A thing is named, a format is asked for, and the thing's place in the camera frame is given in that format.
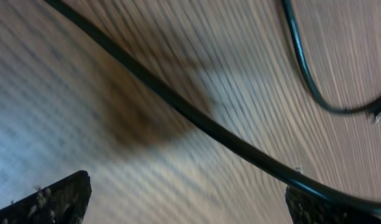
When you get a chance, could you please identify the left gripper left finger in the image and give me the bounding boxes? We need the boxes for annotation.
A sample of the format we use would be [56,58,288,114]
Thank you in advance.
[0,170,91,224]

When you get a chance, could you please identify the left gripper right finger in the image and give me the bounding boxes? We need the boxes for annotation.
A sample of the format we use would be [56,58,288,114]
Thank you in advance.
[285,187,381,224]

